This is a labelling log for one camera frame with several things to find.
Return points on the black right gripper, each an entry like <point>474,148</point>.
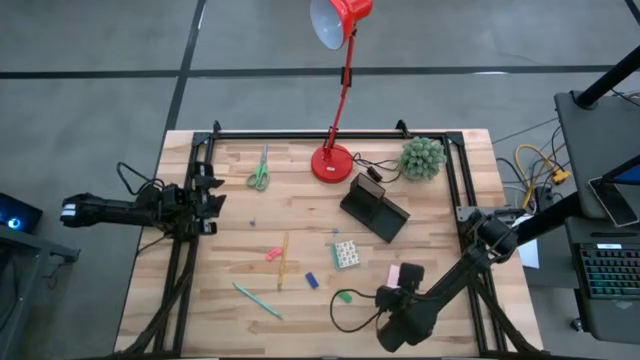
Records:
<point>392,300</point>

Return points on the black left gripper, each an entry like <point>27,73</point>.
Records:
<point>187,205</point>

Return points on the pink sticky note pad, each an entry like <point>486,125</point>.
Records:
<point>393,276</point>

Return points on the patterned green-edged notepad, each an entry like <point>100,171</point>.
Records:
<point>346,254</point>

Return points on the blue eraser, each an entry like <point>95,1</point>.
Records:
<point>311,280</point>

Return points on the pink eraser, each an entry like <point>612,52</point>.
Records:
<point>273,254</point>

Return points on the yellow pencil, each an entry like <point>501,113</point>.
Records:
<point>283,260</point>

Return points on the teal pen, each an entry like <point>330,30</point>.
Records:
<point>257,301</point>

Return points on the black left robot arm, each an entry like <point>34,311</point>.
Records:
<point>110,210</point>

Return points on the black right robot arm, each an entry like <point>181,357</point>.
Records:
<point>450,280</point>

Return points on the black mesh desk organizer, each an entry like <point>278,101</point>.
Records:
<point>375,210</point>

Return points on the red desk lamp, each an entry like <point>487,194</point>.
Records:
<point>331,162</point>

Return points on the white paper sheet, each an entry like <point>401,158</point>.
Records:
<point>529,252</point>

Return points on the green artificial potted plant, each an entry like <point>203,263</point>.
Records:
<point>422,158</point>

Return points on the dark grey side stand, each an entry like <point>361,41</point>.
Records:
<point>30,250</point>

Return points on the computer with blue light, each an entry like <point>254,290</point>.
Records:
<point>15,212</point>

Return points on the grey keyboard desk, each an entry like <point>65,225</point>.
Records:
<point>600,315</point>

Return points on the backlit keyboard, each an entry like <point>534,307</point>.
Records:
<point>610,272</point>

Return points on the smartphone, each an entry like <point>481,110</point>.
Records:
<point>612,202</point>

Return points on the grey side desk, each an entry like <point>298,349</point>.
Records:
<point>595,150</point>

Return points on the blue tablet screen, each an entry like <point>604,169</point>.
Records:
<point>627,175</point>

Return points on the black slanted pole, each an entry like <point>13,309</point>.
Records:
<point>605,80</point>

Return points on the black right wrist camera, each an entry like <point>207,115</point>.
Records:
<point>411,276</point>

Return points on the black aluminium table frame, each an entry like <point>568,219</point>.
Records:
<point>320,135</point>

